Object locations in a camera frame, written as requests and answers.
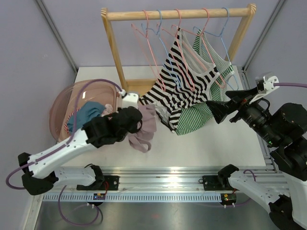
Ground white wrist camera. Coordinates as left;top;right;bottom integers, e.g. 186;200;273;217
249;72;279;104
118;90;140;109

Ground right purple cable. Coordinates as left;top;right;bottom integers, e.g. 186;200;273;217
274;81;307;88

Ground purple cable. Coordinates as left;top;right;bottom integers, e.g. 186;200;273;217
5;79;123;190
274;81;307;88

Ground blue tank top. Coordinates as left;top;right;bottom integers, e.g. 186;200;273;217
73;101;106;129

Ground black white striped tank top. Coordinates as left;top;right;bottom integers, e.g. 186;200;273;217
140;30;220;133

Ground wooden clothes rack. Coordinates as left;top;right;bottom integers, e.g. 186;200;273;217
101;3;257;108

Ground red white striped tank top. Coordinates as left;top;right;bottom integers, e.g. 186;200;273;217
64;112;74;134

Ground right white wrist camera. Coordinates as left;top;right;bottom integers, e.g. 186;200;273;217
249;72;279;104

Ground mauve ribbed tank top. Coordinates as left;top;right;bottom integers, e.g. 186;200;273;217
98;105;157;153

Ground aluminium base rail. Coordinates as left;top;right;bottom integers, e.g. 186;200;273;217
41;168;231;203

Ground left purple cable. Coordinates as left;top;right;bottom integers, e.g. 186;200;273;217
5;79;123;190

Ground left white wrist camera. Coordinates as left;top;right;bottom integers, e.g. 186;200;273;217
118;90;140;109

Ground pink hanger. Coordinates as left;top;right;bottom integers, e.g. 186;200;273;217
131;10;165;91
162;9;195;92
183;8;226;89

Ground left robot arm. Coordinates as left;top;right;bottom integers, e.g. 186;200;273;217
18;106;142;196

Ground green white striped tank top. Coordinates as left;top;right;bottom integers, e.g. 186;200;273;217
176;35;235;136

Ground blue hanger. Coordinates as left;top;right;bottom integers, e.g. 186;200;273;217
205;7;239;90
141;10;181;87

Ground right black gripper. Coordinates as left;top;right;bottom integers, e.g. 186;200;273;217
206;86;282;145

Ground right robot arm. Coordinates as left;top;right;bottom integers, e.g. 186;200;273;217
207;88;307;230

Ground pink translucent plastic basket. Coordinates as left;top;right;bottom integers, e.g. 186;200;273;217
49;80;118;142

